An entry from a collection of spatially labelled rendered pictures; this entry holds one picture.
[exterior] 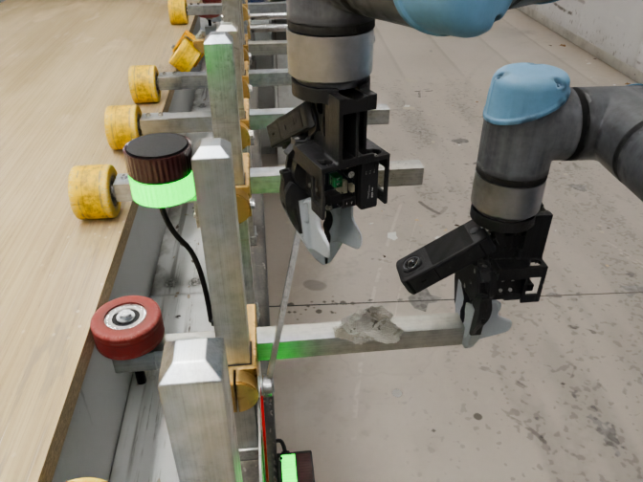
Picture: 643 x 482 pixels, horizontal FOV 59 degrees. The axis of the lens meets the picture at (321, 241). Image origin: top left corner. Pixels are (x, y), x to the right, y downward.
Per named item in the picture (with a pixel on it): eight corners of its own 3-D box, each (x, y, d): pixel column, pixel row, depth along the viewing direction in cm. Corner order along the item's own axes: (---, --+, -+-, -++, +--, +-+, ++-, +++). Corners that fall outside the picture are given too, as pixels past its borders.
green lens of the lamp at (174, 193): (199, 175, 57) (196, 155, 55) (194, 206, 52) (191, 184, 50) (138, 178, 56) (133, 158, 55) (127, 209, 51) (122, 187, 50)
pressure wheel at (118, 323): (176, 356, 76) (164, 289, 70) (170, 403, 70) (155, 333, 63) (115, 361, 76) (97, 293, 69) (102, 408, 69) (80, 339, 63)
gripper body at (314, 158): (319, 228, 52) (317, 100, 46) (281, 188, 59) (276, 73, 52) (389, 208, 55) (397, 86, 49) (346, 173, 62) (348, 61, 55)
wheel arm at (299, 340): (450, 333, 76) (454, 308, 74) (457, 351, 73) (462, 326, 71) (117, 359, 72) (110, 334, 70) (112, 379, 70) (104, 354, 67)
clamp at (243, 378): (257, 331, 77) (255, 302, 74) (259, 411, 66) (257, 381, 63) (215, 335, 76) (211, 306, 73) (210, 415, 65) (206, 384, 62)
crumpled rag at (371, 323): (395, 306, 75) (396, 292, 74) (408, 342, 69) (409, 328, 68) (328, 311, 74) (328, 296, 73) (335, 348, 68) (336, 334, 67)
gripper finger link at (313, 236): (319, 294, 59) (318, 217, 54) (295, 264, 63) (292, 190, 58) (344, 285, 60) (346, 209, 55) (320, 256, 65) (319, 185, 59)
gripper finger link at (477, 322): (485, 342, 69) (498, 285, 64) (473, 343, 69) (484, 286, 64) (473, 317, 73) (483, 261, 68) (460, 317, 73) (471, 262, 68)
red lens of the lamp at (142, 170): (196, 152, 55) (193, 131, 54) (191, 181, 50) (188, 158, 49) (133, 155, 55) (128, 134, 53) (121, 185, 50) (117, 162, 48)
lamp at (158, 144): (216, 305, 66) (193, 130, 54) (214, 339, 61) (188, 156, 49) (165, 309, 65) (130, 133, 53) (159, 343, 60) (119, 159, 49)
